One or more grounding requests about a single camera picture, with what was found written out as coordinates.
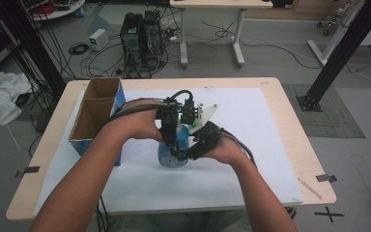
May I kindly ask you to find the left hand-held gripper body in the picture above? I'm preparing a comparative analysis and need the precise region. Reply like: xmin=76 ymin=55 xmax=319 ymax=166
xmin=156 ymin=98 xmax=219 ymax=135

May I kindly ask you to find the white foam mat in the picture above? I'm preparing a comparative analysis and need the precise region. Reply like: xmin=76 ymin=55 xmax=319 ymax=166
xmin=33 ymin=87 xmax=304 ymax=217

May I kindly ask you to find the wooden desk with white legs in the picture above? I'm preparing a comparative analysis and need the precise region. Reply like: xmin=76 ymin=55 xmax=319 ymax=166
xmin=168 ymin=0 xmax=274 ymax=70

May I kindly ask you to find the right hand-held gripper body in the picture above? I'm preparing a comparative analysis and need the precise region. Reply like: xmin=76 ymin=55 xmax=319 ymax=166
xmin=192 ymin=121 xmax=224 ymax=157

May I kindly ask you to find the right gripper black cable bundle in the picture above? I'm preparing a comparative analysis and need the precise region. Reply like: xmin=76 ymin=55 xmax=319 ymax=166
xmin=219 ymin=128 xmax=298 ymax=220

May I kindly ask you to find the left gripper black cable bundle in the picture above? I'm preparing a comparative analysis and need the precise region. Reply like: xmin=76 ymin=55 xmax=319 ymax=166
xmin=96 ymin=89 xmax=195 ymax=232

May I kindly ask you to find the person's right hand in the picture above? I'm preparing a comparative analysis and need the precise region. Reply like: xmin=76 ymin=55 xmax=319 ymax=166
xmin=202 ymin=135 xmax=251 ymax=166

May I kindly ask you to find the gripper black cable bundle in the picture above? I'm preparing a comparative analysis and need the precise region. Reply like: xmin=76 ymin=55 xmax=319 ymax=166
xmin=96 ymin=89 xmax=195 ymax=232
xmin=219 ymin=128 xmax=298 ymax=220

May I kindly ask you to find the white metal stand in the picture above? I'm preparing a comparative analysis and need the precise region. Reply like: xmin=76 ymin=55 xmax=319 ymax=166
xmin=306 ymin=0 xmax=371 ymax=68

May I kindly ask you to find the blue bottle with white cap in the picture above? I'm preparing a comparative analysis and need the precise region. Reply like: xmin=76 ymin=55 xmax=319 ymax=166
xmin=157 ymin=123 xmax=191 ymax=169

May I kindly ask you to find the black metal post with base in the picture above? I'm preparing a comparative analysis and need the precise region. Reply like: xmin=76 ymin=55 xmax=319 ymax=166
xmin=296 ymin=0 xmax=371 ymax=113

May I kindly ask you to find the thin wooden stick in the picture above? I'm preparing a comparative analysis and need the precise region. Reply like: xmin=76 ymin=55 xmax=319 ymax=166
xmin=298 ymin=178 xmax=323 ymax=201

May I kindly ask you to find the round white table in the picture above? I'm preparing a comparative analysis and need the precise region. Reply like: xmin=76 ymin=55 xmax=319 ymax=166
xmin=28 ymin=0 xmax=87 ymax=22

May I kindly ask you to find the person's left hand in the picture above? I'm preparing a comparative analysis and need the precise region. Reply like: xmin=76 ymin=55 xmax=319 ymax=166
xmin=104 ymin=99 xmax=167 ymax=146

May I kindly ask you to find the cardboard box with blue sides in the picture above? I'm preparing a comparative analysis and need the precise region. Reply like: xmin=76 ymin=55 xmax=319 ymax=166
xmin=68 ymin=76 xmax=128 ymax=167

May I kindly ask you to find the long black floor cable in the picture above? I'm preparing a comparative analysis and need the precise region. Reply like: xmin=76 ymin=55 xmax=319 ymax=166
xmin=202 ymin=20 xmax=324 ymax=71

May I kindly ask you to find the small white box device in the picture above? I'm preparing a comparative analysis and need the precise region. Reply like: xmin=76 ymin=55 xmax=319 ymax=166
xmin=88 ymin=28 xmax=110 ymax=52

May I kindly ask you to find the black tape strip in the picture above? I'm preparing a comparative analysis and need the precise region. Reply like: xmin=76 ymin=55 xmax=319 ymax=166
xmin=315 ymin=173 xmax=338 ymax=184
xmin=14 ymin=165 xmax=42 ymax=179

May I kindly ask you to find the hanging black cable bundle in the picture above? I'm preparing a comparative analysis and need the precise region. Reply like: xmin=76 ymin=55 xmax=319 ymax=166
xmin=8 ymin=18 xmax=66 ymax=112

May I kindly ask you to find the black computer tower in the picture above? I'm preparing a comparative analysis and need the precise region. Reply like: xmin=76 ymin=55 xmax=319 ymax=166
xmin=141 ymin=10 xmax=166 ymax=67
xmin=119 ymin=12 xmax=145 ymax=71

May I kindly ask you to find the black tape cross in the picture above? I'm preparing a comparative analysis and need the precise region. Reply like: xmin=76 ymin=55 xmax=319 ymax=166
xmin=313 ymin=206 xmax=345 ymax=224

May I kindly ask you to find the coiled black cable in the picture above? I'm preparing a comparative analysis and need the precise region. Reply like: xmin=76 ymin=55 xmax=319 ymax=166
xmin=68 ymin=42 xmax=91 ymax=56

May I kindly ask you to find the white floor cable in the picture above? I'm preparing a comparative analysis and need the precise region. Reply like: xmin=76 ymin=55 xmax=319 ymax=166
xmin=343 ymin=63 xmax=371 ymax=92

